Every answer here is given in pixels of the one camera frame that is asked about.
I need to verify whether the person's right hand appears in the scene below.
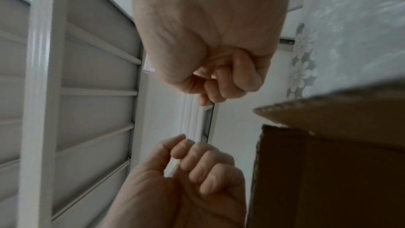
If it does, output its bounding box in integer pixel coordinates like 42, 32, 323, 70
126, 0, 292, 107

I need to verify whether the white metal shelving rack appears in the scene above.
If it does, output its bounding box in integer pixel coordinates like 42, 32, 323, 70
0, 0, 149, 228

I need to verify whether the brown cardboard box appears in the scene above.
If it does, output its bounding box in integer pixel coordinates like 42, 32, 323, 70
246, 79, 405, 228

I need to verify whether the white floral lace tablecloth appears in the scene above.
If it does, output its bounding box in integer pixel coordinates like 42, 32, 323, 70
286, 0, 405, 100

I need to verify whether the person's left hand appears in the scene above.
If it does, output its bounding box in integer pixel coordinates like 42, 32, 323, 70
101, 133, 248, 228

